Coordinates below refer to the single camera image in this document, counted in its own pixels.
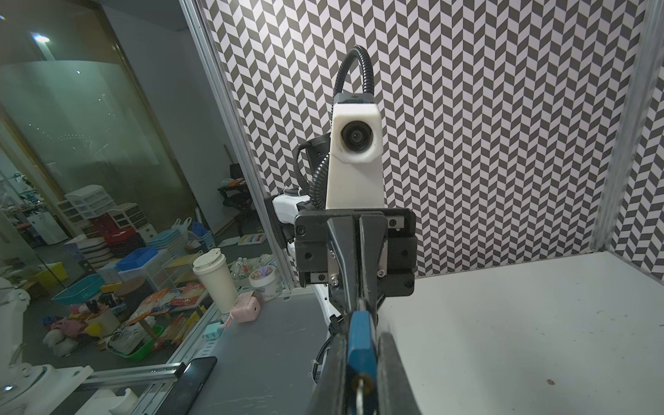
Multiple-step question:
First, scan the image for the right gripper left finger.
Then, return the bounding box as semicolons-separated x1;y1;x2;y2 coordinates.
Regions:
305;335;348;415

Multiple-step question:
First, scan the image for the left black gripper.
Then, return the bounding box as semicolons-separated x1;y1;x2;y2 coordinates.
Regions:
294;209;417;316

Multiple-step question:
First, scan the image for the black smartphone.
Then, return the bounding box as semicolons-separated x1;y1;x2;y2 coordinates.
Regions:
156;356;218;415

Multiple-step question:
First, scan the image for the pink small case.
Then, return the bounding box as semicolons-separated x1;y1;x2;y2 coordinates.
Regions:
230;290;263;323

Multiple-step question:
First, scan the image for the blue padlock with keys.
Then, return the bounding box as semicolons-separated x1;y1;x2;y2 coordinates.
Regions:
346;311;378;414

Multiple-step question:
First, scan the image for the white paper cup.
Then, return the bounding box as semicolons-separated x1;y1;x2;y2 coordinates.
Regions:
192;248;238;314

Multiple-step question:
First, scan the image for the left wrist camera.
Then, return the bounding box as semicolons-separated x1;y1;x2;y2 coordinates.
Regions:
325;93;386;209

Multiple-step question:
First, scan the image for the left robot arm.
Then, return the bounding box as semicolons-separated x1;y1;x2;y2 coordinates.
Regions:
269;135;417;392

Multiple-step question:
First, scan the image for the white drawer unit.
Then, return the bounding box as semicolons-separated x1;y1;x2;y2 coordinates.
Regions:
65;184;117;220

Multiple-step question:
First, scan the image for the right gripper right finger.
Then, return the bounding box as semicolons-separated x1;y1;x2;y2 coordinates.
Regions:
377;332;421;415

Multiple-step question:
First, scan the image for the white round container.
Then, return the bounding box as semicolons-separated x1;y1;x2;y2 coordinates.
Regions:
249;265;283;300

